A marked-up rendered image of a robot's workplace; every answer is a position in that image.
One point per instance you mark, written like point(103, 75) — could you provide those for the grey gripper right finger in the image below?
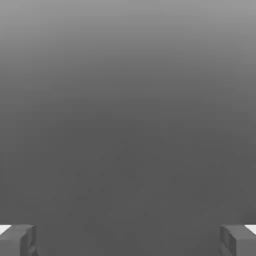
point(241, 241)

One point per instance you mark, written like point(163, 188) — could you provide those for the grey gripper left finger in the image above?
point(15, 240)

